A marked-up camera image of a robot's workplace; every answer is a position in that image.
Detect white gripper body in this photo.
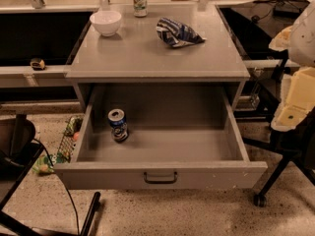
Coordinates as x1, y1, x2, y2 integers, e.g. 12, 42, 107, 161
268, 25, 315, 133

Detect blue pepsi can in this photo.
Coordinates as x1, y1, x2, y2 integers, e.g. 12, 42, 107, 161
107, 108, 128, 143

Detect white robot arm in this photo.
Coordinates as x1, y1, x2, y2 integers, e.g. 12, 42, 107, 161
269, 1, 315, 132

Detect open grey top drawer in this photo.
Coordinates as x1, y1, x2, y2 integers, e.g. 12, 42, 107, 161
55, 84, 267, 189

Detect green white soda can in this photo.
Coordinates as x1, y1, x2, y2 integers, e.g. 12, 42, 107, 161
133, 0, 148, 17

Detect grey drawer cabinet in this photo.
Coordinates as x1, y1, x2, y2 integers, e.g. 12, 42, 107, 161
67, 3, 249, 102

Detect black power adapter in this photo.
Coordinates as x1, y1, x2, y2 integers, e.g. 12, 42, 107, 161
273, 1, 302, 18

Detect blue white chip bag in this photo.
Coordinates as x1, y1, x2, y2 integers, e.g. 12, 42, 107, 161
156, 18, 206, 48

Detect white bowl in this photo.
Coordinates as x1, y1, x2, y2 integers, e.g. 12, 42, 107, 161
90, 11, 122, 36

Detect yellow black tape measure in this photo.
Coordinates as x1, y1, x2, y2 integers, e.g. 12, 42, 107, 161
30, 58, 45, 71

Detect green snack bag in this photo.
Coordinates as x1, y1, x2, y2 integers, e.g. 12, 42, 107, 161
32, 155, 56, 174

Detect black drawer handle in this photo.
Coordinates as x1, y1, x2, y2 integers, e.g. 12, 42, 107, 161
143, 172, 178, 185

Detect wire basket with items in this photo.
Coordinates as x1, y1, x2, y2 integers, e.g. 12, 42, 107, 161
57, 116, 83, 163

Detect black chair with cable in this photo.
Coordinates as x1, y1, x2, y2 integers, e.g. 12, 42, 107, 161
0, 114, 100, 236

